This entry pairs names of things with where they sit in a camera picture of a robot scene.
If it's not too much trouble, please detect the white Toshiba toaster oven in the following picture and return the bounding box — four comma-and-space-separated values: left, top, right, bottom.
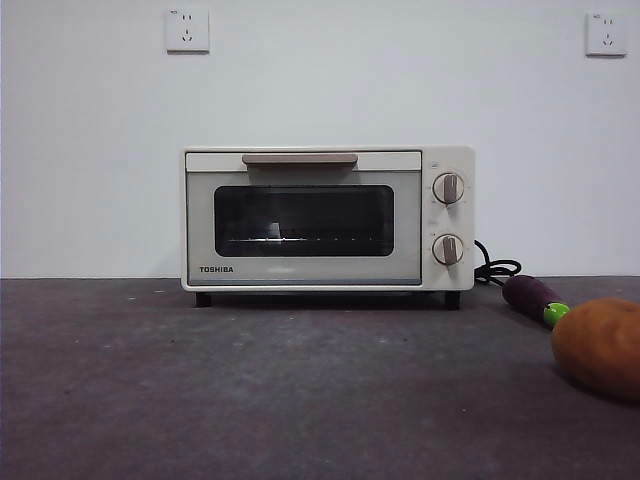
180, 144, 476, 311

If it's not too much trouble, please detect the brown potato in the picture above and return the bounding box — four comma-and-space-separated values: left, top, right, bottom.
551, 297, 640, 404

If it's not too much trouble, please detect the beige oven knob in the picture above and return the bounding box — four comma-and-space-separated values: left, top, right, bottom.
432, 172, 467, 205
431, 233, 465, 267

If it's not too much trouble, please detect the purple toy eggplant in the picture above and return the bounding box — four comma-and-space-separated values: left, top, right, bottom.
502, 274, 570, 331

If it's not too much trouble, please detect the glass oven door beige handle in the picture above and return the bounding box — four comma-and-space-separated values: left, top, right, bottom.
184, 150, 423, 287

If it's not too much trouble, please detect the black oven power cable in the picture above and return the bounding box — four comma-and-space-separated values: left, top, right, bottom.
472, 238, 522, 287

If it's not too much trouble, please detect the metal wire oven rack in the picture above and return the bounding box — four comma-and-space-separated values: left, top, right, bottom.
222, 233, 382, 247

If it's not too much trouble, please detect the white wall socket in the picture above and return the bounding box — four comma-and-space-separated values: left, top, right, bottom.
165, 8, 211, 55
585, 12, 628, 57

